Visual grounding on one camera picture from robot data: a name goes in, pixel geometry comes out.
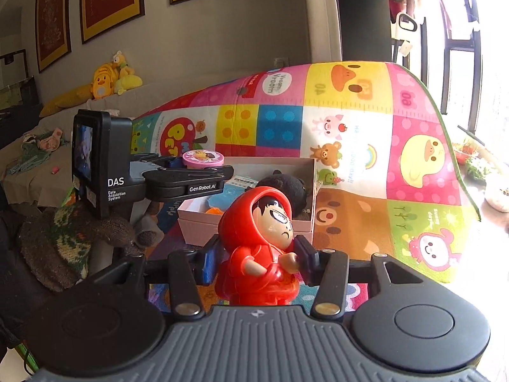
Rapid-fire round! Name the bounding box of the pink yellow cake toy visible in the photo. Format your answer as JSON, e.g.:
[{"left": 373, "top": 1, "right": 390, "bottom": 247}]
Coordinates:
[{"left": 182, "top": 149, "right": 224, "bottom": 169}]

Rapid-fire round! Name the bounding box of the blue tissue pack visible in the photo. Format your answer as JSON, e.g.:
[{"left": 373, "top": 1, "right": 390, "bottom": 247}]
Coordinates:
[{"left": 208, "top": 175, "right": 258, "bottom": 211}]

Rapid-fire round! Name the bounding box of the red bear toy figure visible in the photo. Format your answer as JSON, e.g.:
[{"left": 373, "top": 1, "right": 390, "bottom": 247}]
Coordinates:
[{"left": 215, "top": 186, "right": 299, "bottom": 306}]

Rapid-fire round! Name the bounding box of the black plush toy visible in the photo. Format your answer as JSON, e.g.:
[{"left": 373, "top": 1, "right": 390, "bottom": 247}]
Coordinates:
[{"left": 256, "top": 170, "right": 312, "bottom": 221}]

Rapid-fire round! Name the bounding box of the knit gloved left hand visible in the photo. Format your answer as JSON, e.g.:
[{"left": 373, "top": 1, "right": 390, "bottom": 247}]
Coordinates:
[{"left": 19, "top": 202, "right": 164, "bottom": 292}]

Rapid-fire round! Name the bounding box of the pink cardboard box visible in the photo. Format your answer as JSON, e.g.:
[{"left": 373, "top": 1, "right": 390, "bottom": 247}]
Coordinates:
[{"left": 178, "top": 157, "right": 317, "bottom": 252}]

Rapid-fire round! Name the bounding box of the yellow duck plush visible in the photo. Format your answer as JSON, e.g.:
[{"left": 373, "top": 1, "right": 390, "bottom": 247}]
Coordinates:
[{"left": 112, "top": 50, "right": 143, "bottom": 95}]

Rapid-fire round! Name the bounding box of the yellow tiger plush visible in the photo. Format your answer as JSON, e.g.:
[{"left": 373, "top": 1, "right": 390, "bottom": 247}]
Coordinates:
[{"left": 91, "top": 63, "right": 119, "bottom": 99}]

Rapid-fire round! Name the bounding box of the small pink plush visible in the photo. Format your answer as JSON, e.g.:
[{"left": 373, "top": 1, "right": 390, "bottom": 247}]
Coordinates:
[{"left": 37, "top": 128, "right": 63, "bottom": 153}]

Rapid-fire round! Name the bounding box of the colourful cartoon play mat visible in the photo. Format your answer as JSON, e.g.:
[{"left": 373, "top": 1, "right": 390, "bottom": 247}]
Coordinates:
[{"left": 131, "top": 61, "right": 479, "bottom": 283}]

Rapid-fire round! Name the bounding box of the black DAS camera box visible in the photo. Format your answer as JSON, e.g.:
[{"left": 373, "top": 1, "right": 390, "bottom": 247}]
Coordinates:
[{"left": 72, "top": 110, "right": 132, "bottom": 219}]

